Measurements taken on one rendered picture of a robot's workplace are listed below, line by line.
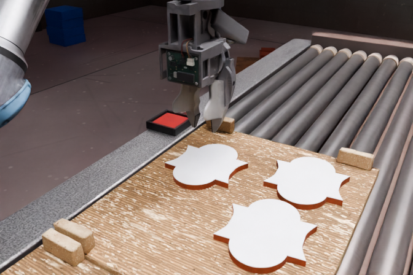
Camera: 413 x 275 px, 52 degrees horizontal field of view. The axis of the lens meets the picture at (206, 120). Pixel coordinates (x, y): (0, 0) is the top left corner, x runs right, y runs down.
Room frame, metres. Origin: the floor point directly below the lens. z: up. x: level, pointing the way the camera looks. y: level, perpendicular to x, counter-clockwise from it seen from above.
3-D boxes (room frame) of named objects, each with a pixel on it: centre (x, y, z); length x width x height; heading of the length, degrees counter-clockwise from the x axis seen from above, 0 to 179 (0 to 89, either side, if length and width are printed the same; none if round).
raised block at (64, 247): (0.41, 0.18, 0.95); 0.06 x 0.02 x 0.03; 58
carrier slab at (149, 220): (0.53, -0.04, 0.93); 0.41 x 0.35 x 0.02; 149
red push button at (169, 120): (0.83, 0.08, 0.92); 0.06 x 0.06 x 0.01; 59
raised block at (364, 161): (0.63, -0.26, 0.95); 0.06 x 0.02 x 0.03; 59
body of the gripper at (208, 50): (0.60, 0.01, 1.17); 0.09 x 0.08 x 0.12; 149
